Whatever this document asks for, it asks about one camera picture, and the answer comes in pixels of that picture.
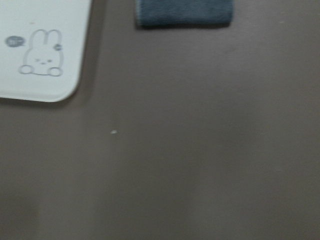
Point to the grey folded cloth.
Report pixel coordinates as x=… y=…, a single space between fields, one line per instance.
x=156 y=13

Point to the cream rabbit tray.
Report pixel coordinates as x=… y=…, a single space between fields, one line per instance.
x=42 y=45

